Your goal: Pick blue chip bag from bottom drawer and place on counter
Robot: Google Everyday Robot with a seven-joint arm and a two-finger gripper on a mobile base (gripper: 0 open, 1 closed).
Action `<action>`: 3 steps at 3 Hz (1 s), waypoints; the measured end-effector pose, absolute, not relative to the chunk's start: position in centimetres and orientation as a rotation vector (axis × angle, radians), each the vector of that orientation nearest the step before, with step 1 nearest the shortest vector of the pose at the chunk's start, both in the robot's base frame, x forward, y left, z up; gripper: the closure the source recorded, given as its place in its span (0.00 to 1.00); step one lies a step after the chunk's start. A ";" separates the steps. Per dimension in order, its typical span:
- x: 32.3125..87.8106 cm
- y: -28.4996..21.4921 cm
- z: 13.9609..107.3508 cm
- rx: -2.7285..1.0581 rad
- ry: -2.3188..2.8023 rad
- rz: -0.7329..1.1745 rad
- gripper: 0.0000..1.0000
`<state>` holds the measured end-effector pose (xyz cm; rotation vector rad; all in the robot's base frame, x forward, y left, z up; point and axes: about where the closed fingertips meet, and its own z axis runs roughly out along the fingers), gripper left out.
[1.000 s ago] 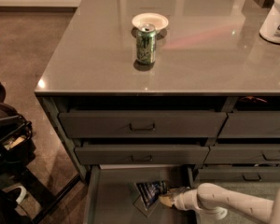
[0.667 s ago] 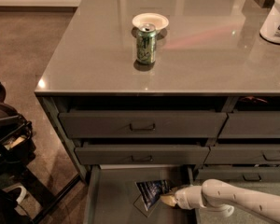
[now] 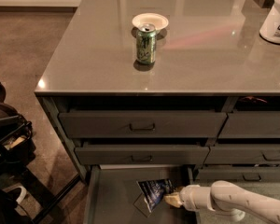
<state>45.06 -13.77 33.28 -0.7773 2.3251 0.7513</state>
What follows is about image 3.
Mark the open bottom left drawer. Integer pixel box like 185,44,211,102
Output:
83,166,201,224

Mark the top left grey drawer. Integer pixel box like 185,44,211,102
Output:
59,110,227,138

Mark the middle right grey drawer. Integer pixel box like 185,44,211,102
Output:
204,144,280,164

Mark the grey counter cabinet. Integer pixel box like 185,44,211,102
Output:
35,0,280,178

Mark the top right grey drawer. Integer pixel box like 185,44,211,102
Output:
219,111,280,139

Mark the white plastic tub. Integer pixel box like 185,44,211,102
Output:
259,0,280,44

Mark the bottom right grey drawer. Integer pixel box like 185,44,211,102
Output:
195,167,280,182

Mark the blue chip bag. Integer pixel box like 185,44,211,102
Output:
137,178,175,213

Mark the green soda can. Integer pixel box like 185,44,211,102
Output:
136,23,157,65

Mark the grey drawer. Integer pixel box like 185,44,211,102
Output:
59,110,227,138
219,111,280,139
75,144,209,165
195,167,280,182
204,144,280,164

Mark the grey square card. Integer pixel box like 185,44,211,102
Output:
133,194,152,217

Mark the middle left grey drawer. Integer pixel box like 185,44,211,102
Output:
75,144,209,165

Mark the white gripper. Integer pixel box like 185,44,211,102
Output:
163,185,214,211

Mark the white paper bowl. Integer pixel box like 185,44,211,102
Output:
132,13,169,32

